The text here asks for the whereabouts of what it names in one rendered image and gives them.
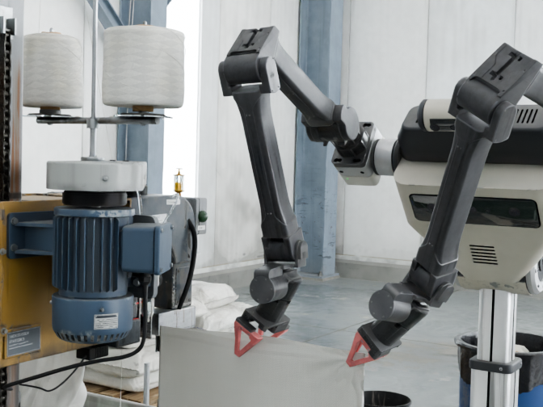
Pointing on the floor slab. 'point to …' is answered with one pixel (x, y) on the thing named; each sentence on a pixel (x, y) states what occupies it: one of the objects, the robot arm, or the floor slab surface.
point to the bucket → (385, 399)
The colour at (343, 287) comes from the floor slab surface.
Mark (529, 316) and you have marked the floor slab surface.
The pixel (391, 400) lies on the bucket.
